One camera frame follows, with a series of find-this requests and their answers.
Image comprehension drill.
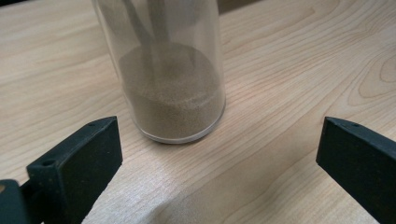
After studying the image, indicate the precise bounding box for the clear jar with brown powder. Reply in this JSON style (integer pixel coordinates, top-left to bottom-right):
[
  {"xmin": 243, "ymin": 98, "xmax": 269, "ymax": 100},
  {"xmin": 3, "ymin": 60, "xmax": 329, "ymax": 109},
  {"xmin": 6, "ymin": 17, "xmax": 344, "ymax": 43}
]
[{"xmin": 91, "ymin": 0, "xmax": 227, "ymax": 145}]

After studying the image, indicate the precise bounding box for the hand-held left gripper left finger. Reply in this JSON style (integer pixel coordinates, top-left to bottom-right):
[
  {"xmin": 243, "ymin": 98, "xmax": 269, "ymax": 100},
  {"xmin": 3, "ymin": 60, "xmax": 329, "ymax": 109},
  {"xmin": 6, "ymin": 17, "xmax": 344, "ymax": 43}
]
[{"xmin": 26, "ymin": 116, "xmax": 123, "ymax": 224}]

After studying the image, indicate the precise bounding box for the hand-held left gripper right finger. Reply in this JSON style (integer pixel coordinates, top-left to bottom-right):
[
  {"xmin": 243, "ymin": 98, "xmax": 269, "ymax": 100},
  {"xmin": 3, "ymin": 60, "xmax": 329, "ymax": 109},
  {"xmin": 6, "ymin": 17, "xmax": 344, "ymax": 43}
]
[{"xmin": 316, "ymin": 116, "xmax": 396, "ymax": 224}]

